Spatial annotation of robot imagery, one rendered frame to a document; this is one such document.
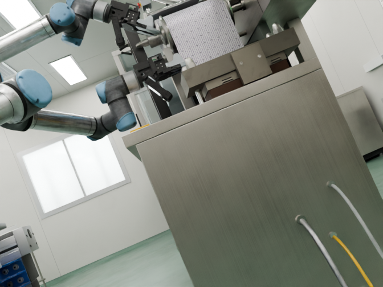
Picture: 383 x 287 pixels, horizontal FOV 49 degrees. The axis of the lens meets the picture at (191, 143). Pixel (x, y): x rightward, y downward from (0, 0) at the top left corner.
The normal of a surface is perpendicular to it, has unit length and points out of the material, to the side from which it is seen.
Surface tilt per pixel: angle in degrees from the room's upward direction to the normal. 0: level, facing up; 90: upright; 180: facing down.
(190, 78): 90
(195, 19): 90
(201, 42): 90
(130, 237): 90
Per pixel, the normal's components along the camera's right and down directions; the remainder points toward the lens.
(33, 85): 0.80, -0.42
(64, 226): 0.05, -0.10
